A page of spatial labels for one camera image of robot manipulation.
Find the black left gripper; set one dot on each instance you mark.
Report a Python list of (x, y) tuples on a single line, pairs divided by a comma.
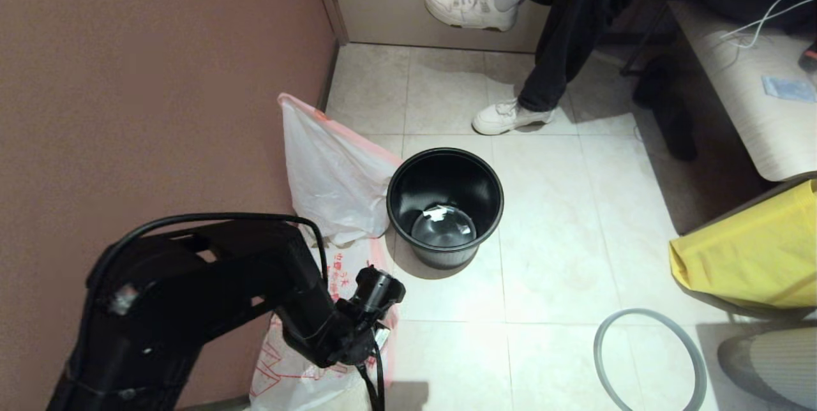
[(357, 341)]

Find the white red-printed plastic bag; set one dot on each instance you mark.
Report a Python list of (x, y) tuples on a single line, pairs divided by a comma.
[(287, 385)]

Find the white garbage bag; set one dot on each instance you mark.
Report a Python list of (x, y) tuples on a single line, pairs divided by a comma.
[(332, 181)]

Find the black round trash bin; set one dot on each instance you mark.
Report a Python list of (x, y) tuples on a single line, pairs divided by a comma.
[(485, 207)]

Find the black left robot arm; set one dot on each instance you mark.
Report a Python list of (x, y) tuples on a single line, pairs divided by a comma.
[(191, 296)]

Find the yellow fabric bag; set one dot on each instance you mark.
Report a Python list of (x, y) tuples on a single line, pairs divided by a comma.
[(753, 258)]

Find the black slippers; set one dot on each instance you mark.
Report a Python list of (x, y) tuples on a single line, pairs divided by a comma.
[(670, 124)]

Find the black trousers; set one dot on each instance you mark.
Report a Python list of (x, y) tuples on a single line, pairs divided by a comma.
[(574, 15)]

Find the thin dark metal rod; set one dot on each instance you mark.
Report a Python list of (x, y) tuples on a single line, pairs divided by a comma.
[(639, 47)]

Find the clear plastic wrapper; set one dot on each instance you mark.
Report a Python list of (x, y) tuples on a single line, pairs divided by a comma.
[(789, 89)]

